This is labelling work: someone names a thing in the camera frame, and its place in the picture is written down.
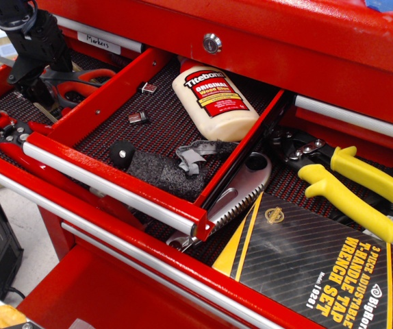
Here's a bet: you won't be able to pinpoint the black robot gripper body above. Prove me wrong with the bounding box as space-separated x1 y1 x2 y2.
0 1 73 72

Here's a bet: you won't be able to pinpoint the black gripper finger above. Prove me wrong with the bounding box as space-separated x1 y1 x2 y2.
8 56 55 106

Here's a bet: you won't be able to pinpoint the red grey handled scissors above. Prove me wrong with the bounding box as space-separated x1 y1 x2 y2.
0 49 116 108

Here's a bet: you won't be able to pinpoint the small open red drawer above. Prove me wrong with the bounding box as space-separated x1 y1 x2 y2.
23 49 290 239

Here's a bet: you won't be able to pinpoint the bottom open red drawer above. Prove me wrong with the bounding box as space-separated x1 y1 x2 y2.
16 245 238 329

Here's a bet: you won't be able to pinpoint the wide open red drawer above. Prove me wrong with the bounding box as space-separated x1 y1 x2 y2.
0 38 393 328

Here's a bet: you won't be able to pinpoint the clear drill bit case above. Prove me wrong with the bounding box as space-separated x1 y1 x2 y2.
14 61 103 123

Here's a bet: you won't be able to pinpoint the white markers label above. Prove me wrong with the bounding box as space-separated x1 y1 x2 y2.
77 32 121 55

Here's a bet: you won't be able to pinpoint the small black clip lower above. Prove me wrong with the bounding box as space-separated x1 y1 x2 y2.
128 111 149 125

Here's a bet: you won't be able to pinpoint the small black clip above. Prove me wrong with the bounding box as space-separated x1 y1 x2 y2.
128 111 149 125
138 82 157 94

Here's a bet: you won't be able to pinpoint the small black clip upper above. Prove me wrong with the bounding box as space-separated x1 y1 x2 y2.
138 82 157 94

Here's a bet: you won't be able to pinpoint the black round knob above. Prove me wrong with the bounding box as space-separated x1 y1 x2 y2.
110 141 136 169

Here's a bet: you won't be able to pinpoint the silver cabinet lock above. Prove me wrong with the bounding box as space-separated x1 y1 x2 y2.
203 33 223 54

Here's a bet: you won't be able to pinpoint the crumpled grey tape piece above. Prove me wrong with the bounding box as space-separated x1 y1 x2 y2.
175 140 238 175

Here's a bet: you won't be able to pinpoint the Titebond wood glue bottle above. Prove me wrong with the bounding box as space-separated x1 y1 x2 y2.
172 56 259 142

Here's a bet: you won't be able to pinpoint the silver folding saw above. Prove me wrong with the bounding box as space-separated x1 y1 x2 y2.
166 151 273 252

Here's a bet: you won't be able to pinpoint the red tool chest cabinet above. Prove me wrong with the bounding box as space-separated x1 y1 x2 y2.
38 1 393 149

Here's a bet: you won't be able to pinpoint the black yellow tap wrench box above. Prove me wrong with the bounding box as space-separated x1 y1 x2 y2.
213 193 393 328

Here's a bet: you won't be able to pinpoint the red handled wire stripper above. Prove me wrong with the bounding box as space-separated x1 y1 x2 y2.
0 110 144 230

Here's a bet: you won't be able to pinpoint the yellow handled tin snips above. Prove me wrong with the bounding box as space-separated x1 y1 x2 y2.
269 127 393 243

